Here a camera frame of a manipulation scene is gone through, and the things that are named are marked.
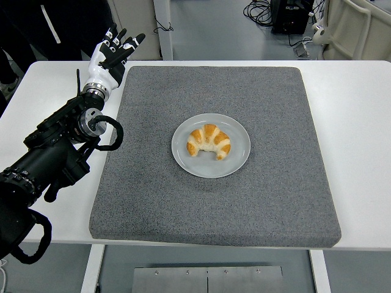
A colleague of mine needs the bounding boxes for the light grey round plate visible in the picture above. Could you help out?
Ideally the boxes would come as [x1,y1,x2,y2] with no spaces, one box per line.
[171,113,252,179]

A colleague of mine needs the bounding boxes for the person with white stripe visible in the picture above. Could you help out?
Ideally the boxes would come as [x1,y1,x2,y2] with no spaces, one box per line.
[0,0,116,62]

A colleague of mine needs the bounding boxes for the small grey pedal box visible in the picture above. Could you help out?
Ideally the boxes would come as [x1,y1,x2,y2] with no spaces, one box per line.
[293,42,311,58]

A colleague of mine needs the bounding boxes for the white cabinet panel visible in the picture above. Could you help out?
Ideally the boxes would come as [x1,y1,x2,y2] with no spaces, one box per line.
[106,0,174,61]

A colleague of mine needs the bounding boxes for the thin black hanging cable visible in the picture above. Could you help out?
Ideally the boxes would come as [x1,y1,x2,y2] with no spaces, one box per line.
[153,15,174,34]

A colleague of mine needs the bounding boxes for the golden croissant bread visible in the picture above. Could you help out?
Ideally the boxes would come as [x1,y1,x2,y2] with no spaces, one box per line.
[186,123,232,161]

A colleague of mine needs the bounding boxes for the beige moulded frame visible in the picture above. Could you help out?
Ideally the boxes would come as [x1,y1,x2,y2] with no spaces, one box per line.
[311,0,391,62]

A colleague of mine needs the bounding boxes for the black cable bundle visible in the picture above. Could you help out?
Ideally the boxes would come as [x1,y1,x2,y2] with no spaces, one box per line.
[243,0,274,28]

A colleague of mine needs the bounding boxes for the grey metal plate with screws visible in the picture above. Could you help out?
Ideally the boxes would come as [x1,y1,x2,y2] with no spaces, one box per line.
[131,265,285,293]

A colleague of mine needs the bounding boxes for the white table leg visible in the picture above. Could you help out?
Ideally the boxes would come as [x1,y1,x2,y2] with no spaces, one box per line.
[79,244,106,293]
[308,249,332,293]

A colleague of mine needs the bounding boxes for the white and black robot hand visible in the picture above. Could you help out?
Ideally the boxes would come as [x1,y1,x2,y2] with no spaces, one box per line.
[82,23,146,92]

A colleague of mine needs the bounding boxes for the thin white cable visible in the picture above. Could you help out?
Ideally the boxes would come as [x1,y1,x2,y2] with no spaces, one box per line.
[0,258,9,291]

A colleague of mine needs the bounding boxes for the grey speckled foam mat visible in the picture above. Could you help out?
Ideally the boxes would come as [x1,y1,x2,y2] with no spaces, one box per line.
[89,65,342,248]

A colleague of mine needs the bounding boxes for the black equipment box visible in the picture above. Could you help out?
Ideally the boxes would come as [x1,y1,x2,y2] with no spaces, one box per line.
[271,0,315,35]

